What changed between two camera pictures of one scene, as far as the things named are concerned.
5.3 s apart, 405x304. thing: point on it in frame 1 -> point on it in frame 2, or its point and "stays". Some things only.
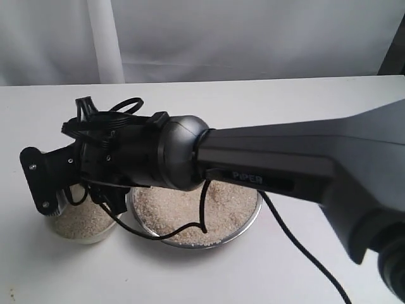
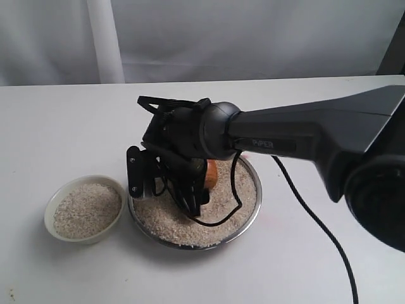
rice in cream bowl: [88, 220] stays
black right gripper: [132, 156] -> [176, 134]
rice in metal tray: [229, 209] stays
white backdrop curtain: [83, 42] stays
